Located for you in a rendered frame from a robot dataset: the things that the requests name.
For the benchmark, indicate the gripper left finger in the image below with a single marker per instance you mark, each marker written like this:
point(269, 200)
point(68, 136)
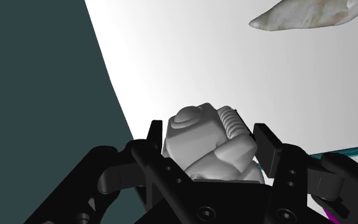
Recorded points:
point(116, 183)

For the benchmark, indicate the pale beige rough object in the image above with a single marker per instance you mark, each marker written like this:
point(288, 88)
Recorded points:
point(305, 15)

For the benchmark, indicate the teal thin rod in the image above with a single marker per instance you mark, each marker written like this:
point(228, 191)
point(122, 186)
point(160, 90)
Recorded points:
point(352, 150)

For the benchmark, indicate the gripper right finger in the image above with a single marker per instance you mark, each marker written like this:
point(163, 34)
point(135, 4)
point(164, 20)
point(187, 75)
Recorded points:
point(293, 167)

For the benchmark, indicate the grey robot toy figure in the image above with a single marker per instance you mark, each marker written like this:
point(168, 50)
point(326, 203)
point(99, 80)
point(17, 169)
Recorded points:
point(203, 145)

